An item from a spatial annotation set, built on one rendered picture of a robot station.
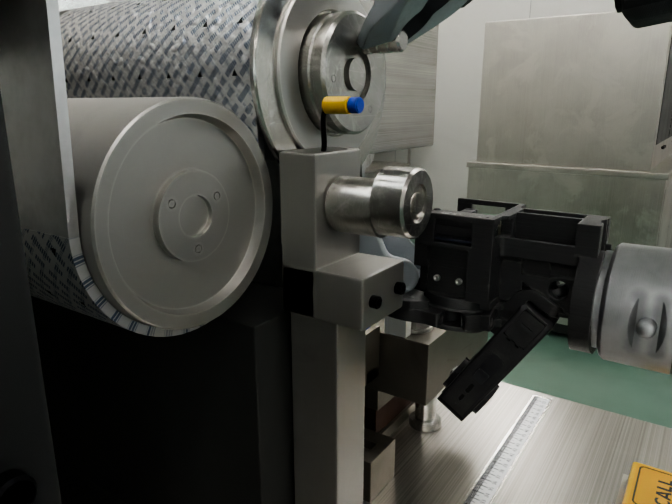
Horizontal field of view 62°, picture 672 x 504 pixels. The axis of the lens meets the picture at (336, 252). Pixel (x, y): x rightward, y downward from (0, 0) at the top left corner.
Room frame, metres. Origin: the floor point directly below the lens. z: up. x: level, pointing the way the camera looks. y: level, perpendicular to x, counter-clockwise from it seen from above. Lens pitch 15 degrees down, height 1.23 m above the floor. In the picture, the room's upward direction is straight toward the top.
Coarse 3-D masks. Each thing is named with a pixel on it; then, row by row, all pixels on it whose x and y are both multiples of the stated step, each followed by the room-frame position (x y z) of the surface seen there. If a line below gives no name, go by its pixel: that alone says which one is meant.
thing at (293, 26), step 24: (312, 0) 0.36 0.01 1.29; (336, 0) 0.38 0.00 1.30; (288, 24) 0.34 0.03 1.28; (288, 48) 0.34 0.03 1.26; (288, 72) 0.34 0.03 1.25; (288, 96) 0.34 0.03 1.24; (288, 120) 0.34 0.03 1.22; (264, 144) 0.36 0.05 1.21; (312, 144) 0.36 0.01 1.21; (336, 144) 0.38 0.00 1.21; (360, 144) 0.41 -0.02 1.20
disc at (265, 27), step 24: (264, 0) 0.33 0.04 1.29; (288, 0) 0.34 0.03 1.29; (360, 0) 0.41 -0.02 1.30; (264, 24) 0.33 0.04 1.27; (264, 48) 0.33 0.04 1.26; (264, 72) 0.33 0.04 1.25; (264, 96) 0.33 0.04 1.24; (384, 96) 0.44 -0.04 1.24; (264, 120) 0.32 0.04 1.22; (288, 144) 0.34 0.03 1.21
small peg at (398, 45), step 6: (402, 30) 0.36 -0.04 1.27; (402, 36) 0.36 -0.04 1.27; (390, 42) 0.36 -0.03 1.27; (396, 42) 0.36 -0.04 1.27; (402, 42) 0.36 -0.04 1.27; (372, 48) 0.37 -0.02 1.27; (378, 48) 0.36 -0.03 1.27; (384, 48) 0.36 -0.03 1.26; (390, 48) 0.36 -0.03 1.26; (396, 48) 0.36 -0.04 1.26; (402, 48) 0.36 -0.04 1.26; (366, 54) 0.38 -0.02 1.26
